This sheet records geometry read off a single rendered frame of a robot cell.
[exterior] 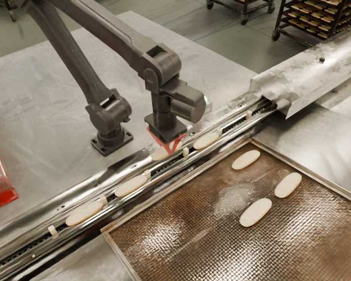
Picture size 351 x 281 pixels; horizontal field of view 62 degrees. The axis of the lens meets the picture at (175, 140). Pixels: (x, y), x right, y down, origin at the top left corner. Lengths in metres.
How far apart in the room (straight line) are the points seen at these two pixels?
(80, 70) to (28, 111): 0.42
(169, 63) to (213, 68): 0.71
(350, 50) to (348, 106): 0.26
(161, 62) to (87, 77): 0.30
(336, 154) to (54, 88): 1.06
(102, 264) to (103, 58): 0.97
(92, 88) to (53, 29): 0.17
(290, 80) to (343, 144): 0.28
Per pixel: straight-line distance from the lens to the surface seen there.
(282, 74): 1.17
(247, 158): 0.84
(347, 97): 1.34
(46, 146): 1.05
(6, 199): 0.94
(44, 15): 0.86
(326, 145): 1.09
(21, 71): 1.46
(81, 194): 0.84
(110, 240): 0.72
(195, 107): 0.62
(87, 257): 0.72
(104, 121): 0.85
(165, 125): 0.71
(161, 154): 0.79
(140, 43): 0.64
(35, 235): 0.83
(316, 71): 1.23
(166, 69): 0.61
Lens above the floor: 1.53
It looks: 46 degrees down
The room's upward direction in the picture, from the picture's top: straight up
